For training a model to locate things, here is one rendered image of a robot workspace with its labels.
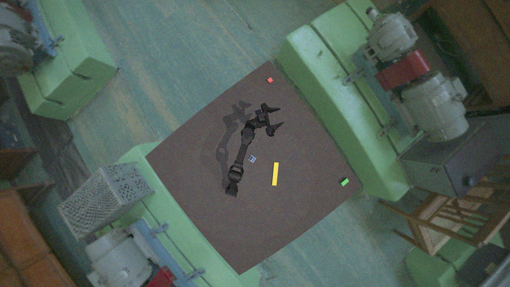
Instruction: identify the light green rectangular block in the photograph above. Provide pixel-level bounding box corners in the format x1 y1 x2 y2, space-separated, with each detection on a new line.
339 178 349 186

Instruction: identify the yellow bar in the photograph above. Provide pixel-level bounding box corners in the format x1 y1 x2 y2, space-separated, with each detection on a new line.
272 162 279 185

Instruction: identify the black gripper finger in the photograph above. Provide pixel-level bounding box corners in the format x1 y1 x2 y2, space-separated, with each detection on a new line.
266 105 280 113
271 122 284 133

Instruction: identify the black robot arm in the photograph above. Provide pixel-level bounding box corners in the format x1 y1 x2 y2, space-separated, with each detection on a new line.
225 110 265 197

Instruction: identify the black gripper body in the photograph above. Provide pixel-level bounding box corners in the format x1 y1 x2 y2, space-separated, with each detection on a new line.
254 103 274 137

